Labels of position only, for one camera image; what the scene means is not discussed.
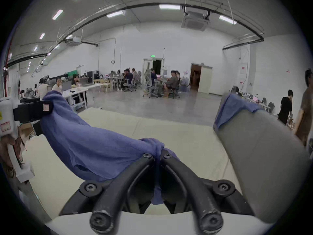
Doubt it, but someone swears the blue cloth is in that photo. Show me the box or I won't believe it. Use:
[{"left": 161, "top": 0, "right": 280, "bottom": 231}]
[{"left": 213, "top": 93, "right": 264, "bottom": 130}]

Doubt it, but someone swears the group of people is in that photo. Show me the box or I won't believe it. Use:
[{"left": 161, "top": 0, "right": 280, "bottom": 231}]
[
  {"left": 109, "top": 68, "right": 182, "bottom": 99},
  {"left": 34, "top": 74, "right": 82, "bottom": 100}
]

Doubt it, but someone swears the table with equipment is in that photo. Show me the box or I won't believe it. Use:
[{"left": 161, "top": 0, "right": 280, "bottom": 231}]
[{"left": 241, "top": 93, "right": 276, "bottom": 115}]

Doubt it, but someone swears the white table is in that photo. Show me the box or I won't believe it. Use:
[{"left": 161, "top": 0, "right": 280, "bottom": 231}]
[{"left": 61, "top": 83, "right": 89, "bottom": 110}]

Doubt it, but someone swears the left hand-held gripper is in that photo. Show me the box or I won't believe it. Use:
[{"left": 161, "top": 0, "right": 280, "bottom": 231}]
[{"left": 0, "top": 97, "right": 53, "bottom": 183}]

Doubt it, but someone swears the grey padded headboard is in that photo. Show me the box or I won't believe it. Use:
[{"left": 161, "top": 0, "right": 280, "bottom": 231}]
[{"left": 217, "top": 109, "right": 311, "bottom": 224}]

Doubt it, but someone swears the dark blue shirt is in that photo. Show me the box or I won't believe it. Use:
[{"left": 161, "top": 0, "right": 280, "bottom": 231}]
[{"left": 40, "top": 91, "right": 182, "bottom": 205}]

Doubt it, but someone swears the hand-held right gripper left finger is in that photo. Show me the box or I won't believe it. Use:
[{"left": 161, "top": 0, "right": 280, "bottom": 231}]
[{"left": 60, "top": 153, "right": 156, "bottom": 235}]

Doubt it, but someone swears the bed with beige sheet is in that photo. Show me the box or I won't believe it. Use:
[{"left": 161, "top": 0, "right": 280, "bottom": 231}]
[{"left": 24, "top": 107, "right": 243, "bottom": 220}]

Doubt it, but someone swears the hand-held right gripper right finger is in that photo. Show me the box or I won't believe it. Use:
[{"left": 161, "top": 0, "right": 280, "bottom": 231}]
[{"left": 160, "top": 153, "right": 255, "bottom": 235}]

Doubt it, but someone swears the person's left hand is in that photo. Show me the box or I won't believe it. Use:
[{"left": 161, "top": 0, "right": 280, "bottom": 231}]
[{"left": 0, "top": 133, "right": 25, "bottom": 178}]

